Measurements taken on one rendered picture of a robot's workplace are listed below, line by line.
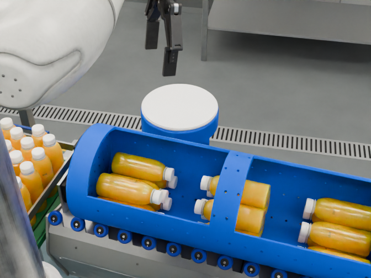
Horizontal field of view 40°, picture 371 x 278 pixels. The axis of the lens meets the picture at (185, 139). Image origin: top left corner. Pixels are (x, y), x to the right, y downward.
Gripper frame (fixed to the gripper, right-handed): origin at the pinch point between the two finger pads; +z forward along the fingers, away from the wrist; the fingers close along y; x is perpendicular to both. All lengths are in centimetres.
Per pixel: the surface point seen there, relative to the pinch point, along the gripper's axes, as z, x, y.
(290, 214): 47, 41, 14
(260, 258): 43, 22, 29
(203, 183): 34.8, 13.1, 7.9
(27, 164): 47, -30, -25
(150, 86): 134, 74, -208
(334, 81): 118, 204, -168
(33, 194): 56, -29, -21
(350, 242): 39, 45, 34
